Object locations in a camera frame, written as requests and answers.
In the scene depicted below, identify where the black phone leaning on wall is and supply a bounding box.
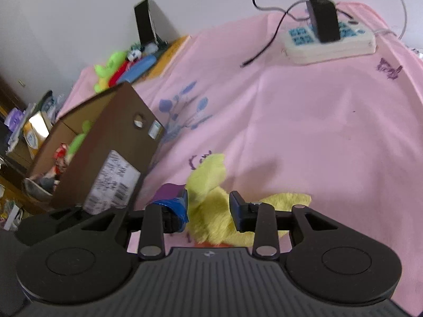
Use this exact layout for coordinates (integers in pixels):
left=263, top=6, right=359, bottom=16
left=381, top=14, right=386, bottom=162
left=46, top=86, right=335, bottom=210
left=134, top=0, right=158, bottom=45

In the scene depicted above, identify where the red plush toy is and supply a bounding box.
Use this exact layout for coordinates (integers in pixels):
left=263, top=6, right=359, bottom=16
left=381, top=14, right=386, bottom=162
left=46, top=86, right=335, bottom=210
left=108, top=59, right=133, bottom=87

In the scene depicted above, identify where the black charger cable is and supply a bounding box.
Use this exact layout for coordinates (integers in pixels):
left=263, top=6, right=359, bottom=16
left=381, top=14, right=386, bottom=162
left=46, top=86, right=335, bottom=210
left=240, top=0, right=319, bottom=69

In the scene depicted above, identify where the green head plush doll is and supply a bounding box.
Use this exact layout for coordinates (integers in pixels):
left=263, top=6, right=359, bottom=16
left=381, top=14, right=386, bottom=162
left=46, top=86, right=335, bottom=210
left=67, top=120, right=93, bottom=156

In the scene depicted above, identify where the green yellow plush toy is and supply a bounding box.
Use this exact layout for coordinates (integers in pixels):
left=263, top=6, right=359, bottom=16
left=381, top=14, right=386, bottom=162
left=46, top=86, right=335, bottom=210
left=94, top=51, right=127, bottom=93

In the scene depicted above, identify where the pink printed tablecloth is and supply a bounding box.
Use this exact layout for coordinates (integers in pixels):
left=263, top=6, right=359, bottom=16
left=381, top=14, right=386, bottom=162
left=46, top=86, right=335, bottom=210
left=56, top=1, right=423, bottom=314

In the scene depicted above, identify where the blue oval case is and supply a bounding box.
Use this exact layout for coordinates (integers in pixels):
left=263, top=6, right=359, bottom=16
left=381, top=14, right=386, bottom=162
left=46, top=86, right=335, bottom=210
left=116, top=54, right=157, bottom=84

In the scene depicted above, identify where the white power strip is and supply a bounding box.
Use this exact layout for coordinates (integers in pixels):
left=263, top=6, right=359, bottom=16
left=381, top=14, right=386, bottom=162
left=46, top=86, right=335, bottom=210
left=282, top=20, right=376, bottom=64

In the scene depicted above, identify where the small panda toy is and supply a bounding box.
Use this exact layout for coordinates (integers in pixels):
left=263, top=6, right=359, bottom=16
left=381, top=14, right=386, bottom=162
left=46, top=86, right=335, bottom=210
left=127, top=42, right=158, bottom=62

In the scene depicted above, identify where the black charger adapter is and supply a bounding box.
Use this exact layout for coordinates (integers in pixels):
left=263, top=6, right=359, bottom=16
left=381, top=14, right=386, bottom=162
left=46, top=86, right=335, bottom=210
left=306, top=0, right=341, bottom=44

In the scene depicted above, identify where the purple white package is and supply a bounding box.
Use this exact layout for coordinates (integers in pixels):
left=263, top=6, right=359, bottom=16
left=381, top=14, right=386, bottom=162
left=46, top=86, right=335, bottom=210
left=4, top=103, right=36, bottom=152

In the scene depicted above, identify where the yellow white tissue pack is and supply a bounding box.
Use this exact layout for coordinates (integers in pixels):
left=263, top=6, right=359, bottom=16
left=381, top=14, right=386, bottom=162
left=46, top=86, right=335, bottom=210
left=23, top=111, right=52, bottom=159

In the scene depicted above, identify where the yellow green towel bundle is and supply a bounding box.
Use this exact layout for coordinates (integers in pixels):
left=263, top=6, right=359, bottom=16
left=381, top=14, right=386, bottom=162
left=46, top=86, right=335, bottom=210
left=184, top=152, right=312, bottom=246

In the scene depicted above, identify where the brown cardboard box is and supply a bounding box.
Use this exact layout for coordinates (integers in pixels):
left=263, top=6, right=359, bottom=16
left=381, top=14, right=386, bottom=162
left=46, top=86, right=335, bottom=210
left=23, top=82, right=164, bottom=210

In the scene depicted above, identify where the yellow book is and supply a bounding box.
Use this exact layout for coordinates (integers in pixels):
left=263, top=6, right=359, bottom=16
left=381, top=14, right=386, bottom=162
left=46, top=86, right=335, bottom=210
left=142, top=35, right=191, bottom=80

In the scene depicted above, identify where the white power cord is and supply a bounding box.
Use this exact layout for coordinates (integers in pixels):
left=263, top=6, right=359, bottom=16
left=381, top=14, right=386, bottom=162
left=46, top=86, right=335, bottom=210
left=373, top=0, right=408, bottom=40

